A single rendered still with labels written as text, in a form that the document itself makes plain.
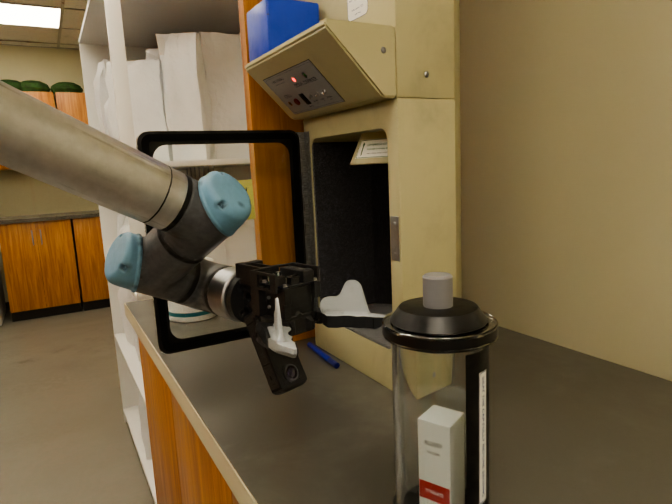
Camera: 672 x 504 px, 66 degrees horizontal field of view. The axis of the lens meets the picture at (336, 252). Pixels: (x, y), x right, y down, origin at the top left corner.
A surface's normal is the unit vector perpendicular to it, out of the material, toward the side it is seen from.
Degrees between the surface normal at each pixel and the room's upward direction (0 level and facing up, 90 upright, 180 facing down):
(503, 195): 90
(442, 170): 90
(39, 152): 112
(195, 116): 96
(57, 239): 90
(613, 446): 0
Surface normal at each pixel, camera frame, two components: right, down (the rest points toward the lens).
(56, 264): 0.49, 0.12
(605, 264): -0.87, 0.12
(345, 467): -0.04, -0.99
